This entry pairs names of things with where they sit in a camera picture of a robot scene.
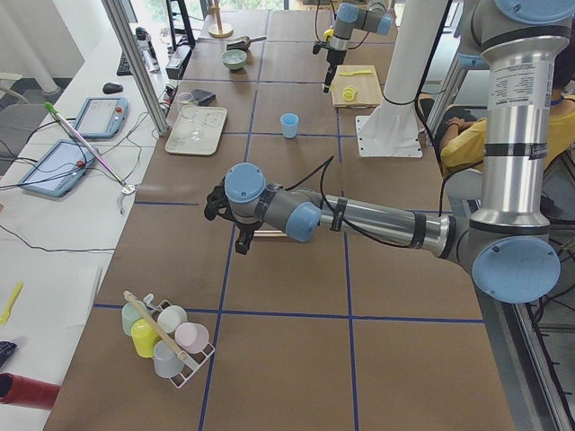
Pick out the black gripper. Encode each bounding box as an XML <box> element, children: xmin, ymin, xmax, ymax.
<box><xmin>204</xmin><ymin>179</ymin><xmax>257</xmax><ymax>255</ymax></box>
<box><xmin>312</xmin><ymin>40</ymin><xmax>347</xmax><ymax>93</ymax></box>

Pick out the steel muddler black tip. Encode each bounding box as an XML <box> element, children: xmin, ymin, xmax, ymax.
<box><xmin>253</xmin><ymin>230</ymin><xmax>288</xmax><ymax>239</ymax></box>

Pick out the light blue plastic cup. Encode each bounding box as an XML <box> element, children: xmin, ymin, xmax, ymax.
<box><xmin>279</xmin><ymin>112</ymin><xmax>299</xmax><ymax>139</ymax></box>

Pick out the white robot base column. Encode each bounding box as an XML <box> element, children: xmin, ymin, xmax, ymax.
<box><xmin>356</xmin><ymin>0</ymin><xmax>450</xmax><ymax>158</ymax></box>

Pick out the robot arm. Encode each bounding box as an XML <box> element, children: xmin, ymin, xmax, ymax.
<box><xmin>204</xmin><ymin>1</ymin><xmax>574</xmax><ymax>303</ymax></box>
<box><xmin>313</xmin><ymin>1</ymin><xmax>393</xmax><ymax>93</ymax></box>

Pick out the white cup in rack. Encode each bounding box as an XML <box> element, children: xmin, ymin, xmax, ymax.
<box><xmin>157</xmin><ymin>305</ymin><xmax>188</xmax><ymax>334</ymax></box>

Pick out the pink cup in rack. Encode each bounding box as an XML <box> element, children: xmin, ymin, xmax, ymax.
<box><xmin>174</xmin><ymin>322</ymin><xmax>209</xmax><ymax>354</ymax></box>

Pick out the green cup in rack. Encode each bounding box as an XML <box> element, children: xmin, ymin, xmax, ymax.
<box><xmin>121</xmin><ymin>303</ymin><xmax>142</xmax><ymax>337</ymax></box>

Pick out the yellow cup in rack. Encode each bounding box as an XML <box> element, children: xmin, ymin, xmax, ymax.
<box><xmin>130</xmin><ymin>318</ymin><xmax>160</xmax><ymax>358</ymax></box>

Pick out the grey-blue cup in rack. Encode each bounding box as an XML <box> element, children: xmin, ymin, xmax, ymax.
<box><xmin>153</xmin><ymin>340</ymin><xmax>184</xmax><ymax>378</ymax></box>

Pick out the yellow plastic knife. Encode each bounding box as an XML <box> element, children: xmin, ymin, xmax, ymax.
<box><xmin>337</xmin><ymin>69</ymin><xmax>373</xmax><ymax>77</ymax></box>

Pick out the wooden cutting board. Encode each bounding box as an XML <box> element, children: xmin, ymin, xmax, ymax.
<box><xmin>331</xmin><ymin>65</ymin><xmax>383</xmax><ymax>108</ymax></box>

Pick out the metal ice scoop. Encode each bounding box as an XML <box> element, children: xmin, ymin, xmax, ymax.
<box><xmin>226</xmin><ymin>35</ymin><xmax>267</xmax><ymax>51</ymax></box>

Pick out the green bowl of ice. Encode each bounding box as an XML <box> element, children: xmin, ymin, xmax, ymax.
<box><xmin>221</xmin><ymin>49</ymin><xmax>248</xmax><ymax>71</ymax></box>

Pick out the cream bear serving tray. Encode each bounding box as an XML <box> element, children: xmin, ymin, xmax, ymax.
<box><xmin>165</xmin><ymin>106</ymin><xmax>227</xmax><ymax>156</ymax></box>

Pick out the person in yellow shirt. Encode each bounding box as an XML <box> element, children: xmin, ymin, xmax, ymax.
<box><xmin>440</xmin><ymin>42</ymin><xmax>574</xmax><ymax>177</ymax></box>

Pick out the blue teach pendant far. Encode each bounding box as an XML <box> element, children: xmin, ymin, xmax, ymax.
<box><xmin>74</xmin><ymin>97</ymin><xmax>129</xmax><ymax>140</ymax></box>

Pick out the blue teach pendant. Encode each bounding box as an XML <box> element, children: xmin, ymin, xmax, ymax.
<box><xmin>18</xmin><ymin>139</ymin><xmax>96</xmax><ymax>198</ymax></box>
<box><xmin>74</xmin><ymin>97</ymin><xmax>129</xmax><ymax>140</ymax></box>

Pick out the blue teach pendant near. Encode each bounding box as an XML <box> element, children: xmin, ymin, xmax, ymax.
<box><xmin>18</xmin><ymin>139</ymin><xmax>96</xmax><ymax>198</ymax></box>

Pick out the black computer mouse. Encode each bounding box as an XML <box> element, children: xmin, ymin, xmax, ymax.
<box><xmin>102</xmin><ymin>82</ymin><xmax>123</xmax><ymax>94</ymax></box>

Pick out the black keyboard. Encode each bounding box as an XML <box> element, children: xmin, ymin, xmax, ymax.
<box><xmin>116</xmin><ymin>53</ymin><xmax>132</xmax><ymax>76</ymax></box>

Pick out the metal rod with green tip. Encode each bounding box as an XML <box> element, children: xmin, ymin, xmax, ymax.
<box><xmin>44</xmin><ymin>102</ymin><xmax>137</xmax><ymax>195</ymax></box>

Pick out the red cylinder bottle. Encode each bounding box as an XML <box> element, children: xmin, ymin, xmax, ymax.
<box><xmin>1</xmin><ymin>373</ymin><xmax>60</xmax><ymax>410</ymax></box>

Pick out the white wire cup rack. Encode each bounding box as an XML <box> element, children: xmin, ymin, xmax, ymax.
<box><xmin>143</xmin><ymin>294</ymin><xmax>215</xmax><ymax>388</ymax></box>

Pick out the aluminium frame post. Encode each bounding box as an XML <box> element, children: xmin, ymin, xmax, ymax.
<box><xmin>102</xmin><ymin>0</ymin><xmax>168</xmax><ymax>136</ymax></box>

